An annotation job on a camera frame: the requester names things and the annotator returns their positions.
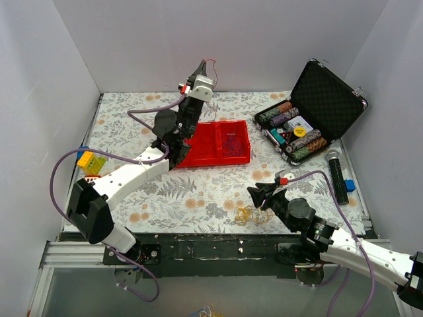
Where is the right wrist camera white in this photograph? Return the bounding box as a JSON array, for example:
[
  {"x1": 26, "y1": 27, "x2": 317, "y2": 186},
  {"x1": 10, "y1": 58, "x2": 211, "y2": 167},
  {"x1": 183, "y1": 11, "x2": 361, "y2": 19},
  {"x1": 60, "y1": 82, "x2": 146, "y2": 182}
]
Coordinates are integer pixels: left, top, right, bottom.
[{"x1": 274, "y1": 170, "x2": 295, "y2": 187}]

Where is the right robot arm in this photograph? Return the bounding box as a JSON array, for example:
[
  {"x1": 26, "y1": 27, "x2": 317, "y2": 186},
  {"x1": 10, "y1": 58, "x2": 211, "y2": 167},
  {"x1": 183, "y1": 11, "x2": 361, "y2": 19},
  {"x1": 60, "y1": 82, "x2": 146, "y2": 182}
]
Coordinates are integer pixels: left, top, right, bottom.
[{"x1": 247, "y1": 183, "x2": 422, "y2": 310}]

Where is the green toy brick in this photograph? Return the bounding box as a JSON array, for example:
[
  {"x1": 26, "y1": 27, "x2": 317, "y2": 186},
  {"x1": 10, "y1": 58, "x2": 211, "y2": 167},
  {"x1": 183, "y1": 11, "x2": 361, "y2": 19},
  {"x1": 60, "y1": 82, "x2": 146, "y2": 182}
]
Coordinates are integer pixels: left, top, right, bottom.
[{"x1": 87, "y1": 156, "x2": 106, "y2": 175}]

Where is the blue toy brick left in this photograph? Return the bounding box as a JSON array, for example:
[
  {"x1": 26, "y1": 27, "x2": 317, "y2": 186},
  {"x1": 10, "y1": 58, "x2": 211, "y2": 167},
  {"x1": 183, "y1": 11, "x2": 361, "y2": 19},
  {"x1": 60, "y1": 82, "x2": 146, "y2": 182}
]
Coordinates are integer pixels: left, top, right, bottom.
[{"x1": 77, "y1": 146, "x2": 89, "y2": 160}]

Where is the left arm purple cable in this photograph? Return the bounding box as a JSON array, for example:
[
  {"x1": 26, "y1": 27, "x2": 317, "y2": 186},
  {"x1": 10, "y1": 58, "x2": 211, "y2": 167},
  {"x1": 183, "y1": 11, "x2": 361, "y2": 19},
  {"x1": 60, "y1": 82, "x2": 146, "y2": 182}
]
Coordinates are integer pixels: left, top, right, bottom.
[{"x1": 49, "y1": 94, "x2": 189, "y2": 303}]

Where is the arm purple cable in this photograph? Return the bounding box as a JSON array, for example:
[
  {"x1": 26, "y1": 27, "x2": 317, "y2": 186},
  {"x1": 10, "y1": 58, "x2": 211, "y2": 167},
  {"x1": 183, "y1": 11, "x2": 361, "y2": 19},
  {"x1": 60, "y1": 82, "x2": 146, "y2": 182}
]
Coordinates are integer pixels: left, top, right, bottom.
[
  {"x1": 287, "y1": 170, "x2": 376, "y2": 317},
  {"x1": 49, "y1": 94, "x2": 189, "y2": 303}
]

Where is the red plastic bin middle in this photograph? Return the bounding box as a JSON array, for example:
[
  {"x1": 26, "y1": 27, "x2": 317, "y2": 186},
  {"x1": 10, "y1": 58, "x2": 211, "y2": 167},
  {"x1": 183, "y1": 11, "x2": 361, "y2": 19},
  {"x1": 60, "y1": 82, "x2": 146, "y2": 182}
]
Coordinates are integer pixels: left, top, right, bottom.
[{"x1": 177, "y1": 122, "x2": 221, "y2": 168}]

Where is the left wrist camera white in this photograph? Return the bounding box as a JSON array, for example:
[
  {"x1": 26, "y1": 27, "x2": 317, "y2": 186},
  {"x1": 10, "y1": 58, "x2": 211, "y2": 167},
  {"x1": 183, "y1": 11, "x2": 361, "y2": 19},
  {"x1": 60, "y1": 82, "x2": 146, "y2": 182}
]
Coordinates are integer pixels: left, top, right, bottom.
[{"x1": 179, "y1": 75, "x2": 214, "y2": 102}]

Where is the blue toy block right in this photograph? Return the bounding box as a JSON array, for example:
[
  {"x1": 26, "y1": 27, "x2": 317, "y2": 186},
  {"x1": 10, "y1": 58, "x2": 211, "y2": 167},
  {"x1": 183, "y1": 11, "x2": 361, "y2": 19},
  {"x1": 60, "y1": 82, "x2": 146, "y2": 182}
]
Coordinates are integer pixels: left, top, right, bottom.
[{"x1": 344, "y1": 179, "x2": 356, "y2": 193}]

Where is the yellow toy brick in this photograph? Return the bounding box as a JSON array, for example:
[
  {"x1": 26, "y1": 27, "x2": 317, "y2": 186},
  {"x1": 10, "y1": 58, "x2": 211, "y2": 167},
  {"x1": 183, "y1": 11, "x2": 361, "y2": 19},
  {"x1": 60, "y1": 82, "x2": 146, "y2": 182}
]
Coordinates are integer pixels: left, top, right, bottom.
[{"x1": 77, "y1": 151, "x2": 96, "y2": 175}]

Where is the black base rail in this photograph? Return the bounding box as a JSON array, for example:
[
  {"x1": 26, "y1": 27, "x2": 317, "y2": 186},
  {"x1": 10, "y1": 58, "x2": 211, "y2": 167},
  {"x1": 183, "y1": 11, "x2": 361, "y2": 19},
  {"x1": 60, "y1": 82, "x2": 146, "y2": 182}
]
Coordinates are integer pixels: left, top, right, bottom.
[{"x1": 102, "y1": 232, "x2": 331, "y2": 280}]

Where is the red plastic bin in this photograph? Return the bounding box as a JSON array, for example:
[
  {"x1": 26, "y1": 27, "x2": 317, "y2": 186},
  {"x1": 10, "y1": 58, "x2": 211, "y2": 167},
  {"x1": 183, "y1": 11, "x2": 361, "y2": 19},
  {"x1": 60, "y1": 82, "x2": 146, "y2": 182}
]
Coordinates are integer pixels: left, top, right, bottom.
[
  {"x1": 217, "y1": 120, "x2": 250, "y2": 166},
  {"x1": 177, "y1": 122, "x2": 221, "y2": 168}
]

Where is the black microphone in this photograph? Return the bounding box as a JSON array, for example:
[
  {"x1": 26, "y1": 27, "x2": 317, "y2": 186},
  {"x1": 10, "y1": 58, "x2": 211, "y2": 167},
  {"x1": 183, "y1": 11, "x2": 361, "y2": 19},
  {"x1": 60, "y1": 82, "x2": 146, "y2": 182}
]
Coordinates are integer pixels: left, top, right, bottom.
[{"x1": 325, "y1": 150, "x2": 349, "y2": 205}]

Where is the red plastic bin right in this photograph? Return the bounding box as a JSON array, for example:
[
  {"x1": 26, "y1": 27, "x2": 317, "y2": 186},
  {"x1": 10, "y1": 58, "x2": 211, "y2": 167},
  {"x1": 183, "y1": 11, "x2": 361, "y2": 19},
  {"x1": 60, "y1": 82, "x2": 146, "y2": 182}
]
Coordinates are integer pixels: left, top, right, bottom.
[{"x1": 217, "y1": 120, "x2": 250, "y2": 166}]

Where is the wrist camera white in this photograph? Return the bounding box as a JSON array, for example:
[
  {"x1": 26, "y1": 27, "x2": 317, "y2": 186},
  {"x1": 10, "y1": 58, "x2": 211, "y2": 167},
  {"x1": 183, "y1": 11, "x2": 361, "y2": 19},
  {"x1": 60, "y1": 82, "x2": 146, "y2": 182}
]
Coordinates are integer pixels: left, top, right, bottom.
[
  {"x1": 179, "y1": 75, "x2": 214, "y2": 102},
  {"x1": 274, "y1": 170, "x2": 295, "y2": 187}
]

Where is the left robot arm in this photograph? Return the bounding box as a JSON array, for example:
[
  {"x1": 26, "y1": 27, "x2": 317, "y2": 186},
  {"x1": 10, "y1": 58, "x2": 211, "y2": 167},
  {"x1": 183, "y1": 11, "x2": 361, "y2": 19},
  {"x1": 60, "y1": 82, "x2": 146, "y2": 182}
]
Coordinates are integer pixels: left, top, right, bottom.
[{"x1": 67, "y1": 60, "x2": 214, "y2": 264}]

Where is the red white window brick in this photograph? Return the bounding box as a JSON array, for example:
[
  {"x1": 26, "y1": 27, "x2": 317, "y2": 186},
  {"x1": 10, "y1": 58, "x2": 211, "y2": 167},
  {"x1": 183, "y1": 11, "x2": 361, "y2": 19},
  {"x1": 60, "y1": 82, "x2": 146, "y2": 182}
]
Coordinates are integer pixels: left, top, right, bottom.
[{"x1": 84, "y1": 175, "x2": 101, "y2": 183}]

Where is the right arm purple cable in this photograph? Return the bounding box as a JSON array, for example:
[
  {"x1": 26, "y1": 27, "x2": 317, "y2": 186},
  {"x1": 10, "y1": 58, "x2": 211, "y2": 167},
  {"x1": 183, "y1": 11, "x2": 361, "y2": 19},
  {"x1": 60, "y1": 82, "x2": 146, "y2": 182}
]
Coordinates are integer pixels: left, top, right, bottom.
[{"x1": 287, "y1": 170, "x2": 376, "y2": 317}]

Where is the black poker chip case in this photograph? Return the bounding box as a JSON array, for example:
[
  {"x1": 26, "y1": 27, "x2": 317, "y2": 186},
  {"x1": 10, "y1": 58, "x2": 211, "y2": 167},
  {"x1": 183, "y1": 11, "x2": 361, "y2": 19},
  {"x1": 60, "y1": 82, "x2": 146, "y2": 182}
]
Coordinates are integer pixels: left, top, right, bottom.
[{"x1": 252, "y1": 59, "x2": 368, "y2": 166}]

